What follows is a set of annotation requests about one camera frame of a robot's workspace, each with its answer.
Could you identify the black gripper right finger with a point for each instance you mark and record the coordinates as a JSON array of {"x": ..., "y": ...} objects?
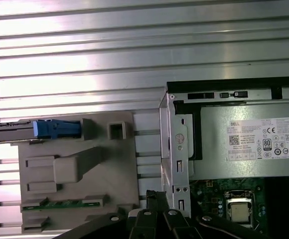
[{"x": 174, "y": 224}]

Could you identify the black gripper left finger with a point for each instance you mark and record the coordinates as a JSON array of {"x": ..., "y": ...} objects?
[{"x": 144, "y": 224}]

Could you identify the hard disk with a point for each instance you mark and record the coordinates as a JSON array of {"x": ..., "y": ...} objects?
[{"x": 57, "y": 128}]

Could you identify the green motherboard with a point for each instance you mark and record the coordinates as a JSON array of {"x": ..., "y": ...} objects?
[{"x": 210, "y": 199}]

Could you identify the silver CPU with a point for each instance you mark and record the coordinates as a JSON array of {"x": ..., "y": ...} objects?
[{"x": 239, "y": 211}]

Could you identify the grey parts rack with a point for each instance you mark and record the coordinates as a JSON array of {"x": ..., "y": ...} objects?
[{"x": 97, "y": 174}]

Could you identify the black CPU socket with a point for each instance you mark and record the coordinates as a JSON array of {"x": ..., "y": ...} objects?
[{"x": 239, "y": 193}]

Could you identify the grey power supply unit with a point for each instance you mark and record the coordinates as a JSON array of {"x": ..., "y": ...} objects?
[{"x": 214, "y": 161}]

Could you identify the green RAM stick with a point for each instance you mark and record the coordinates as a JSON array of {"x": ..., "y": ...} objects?
[{"x": 64, "y": 204}]

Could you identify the black open PC case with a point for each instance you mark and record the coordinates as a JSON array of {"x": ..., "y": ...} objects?
[{"x": 177, "y": 139}]

